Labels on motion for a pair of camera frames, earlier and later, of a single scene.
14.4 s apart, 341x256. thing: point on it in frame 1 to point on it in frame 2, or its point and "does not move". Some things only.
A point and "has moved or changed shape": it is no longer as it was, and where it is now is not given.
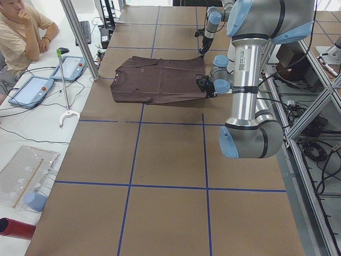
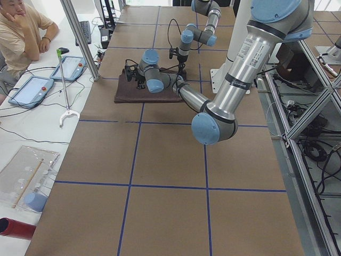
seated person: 23,37 does not move
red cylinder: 11,227 does not move
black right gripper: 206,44 to 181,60
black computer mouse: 64,50 does not move
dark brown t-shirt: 148,80 has moved or changed shape
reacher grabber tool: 59,54 does not move
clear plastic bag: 26,180 does not move
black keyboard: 86,28 does not move
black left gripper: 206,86 to 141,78
